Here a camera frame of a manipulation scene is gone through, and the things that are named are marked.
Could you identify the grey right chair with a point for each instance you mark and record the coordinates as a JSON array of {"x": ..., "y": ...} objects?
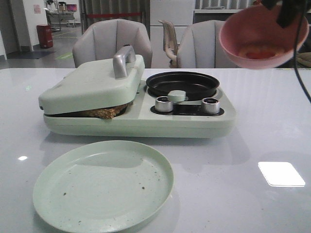
[{"x": 200, "y": 47}]

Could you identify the shrimp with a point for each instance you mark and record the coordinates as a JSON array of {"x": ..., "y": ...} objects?
[{"x": 257, "y": 51}]

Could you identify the grey chair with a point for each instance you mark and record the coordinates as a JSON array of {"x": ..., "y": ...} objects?
[
  {"x": 200, "y": 47},
  {"x": 104, "y": 38}
]

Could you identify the black round frying pan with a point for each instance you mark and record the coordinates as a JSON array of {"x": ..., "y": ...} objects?
[{"x": 196, "y": 85}]

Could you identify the white cabinet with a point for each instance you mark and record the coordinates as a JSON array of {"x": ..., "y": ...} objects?
[{"x": 168, "y": 20}]

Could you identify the silver left control knob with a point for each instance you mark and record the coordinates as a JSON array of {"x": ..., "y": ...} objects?
[{"x": 163, "y": 105}]

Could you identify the red bin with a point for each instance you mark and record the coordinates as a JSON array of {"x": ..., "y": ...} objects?
[{"x": 44, "y": 36}]

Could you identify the breakfast maker lid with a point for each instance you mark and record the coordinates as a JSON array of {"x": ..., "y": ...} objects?
[{"x": 96, "y": 84}]

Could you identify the grey left chair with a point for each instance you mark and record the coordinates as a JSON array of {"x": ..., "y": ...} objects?
[{"x": 104, "y": 38}]

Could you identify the mint green breakfast maker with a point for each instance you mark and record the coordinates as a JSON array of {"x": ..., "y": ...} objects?
[{"x": 139, "y": 121}]

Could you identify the pink bowl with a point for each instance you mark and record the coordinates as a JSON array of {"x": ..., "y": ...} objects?
[{"x": 257, "y": 25}]

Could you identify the silver control knob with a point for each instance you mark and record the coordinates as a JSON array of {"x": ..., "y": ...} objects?
[
  {"x": 210, "y": 106},
  {"x": 163, "y": 105}
]

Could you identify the metal shelf rack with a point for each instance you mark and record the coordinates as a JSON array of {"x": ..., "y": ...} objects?
[{"x": 62, "y": 13}]

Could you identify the beige plastic chair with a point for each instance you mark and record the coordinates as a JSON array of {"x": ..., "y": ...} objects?
[{"x": 170, "y": 44}]

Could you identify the mint green plate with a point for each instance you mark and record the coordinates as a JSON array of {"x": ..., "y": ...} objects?
[{"x": 103, "y": 187}]

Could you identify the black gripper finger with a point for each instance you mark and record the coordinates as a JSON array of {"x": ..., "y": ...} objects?
[{"x": 290, "y": 10}]

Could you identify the silver right control knob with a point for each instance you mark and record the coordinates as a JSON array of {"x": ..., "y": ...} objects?
[{"x": 210, "y": 106}]

